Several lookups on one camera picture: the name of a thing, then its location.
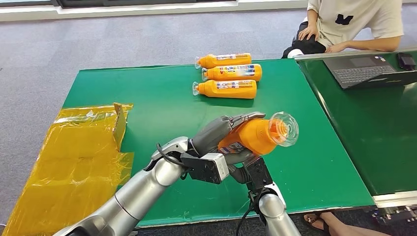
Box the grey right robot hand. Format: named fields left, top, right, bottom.
left=227, top=162, right=252, bottom=185

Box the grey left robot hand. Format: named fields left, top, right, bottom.
left=190, top=112, right=267, bottom=165

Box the orange bottle with clear cap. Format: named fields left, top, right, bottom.
left=194, top=53, right=252, bottom=70
left=217, top=111, right=299, bottom=157
left=201, top=63, right=263, bottom=83
left=192, top=79, right=258, bottom=100

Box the person's foot in sandal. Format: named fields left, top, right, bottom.
left=302, top=211, right=390, bottom=236

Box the yellow plastic-wrapped cardboard sheet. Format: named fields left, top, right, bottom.
left=1, top=102, right=135, bottom=236

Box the dark grey laptop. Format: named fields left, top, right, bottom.
left=323, top=55, right=417, bottom=90

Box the person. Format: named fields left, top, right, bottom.
left=281, top=0, right=405, bottom=59

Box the black power adapter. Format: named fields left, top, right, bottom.
left=397, top=52, right=417, bottom=71

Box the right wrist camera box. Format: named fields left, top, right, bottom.
left=244, top=157, right=274, bottom=192

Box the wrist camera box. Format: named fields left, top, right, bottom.
left=179, top=152, right=231, bottom=185
left=244, top=157, right=274, bottom=192

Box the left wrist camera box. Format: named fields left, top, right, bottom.
left=179, top=152, right=231, bottom=185

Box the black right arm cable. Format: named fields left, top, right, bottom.
left=235, top=191, right=262, bottom=236

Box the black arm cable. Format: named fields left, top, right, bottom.
left=156, top=143, right=189, bottom=169
left=235, top=191, right=262, bottom=236

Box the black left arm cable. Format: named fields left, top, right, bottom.
left=156, top=143, right=189, bottom=169

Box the black window frame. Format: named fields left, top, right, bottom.
left=0, top=0, right=238, bottom=9

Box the aluminium table frame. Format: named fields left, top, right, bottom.
left=372, top=190, right=417, bottom=225

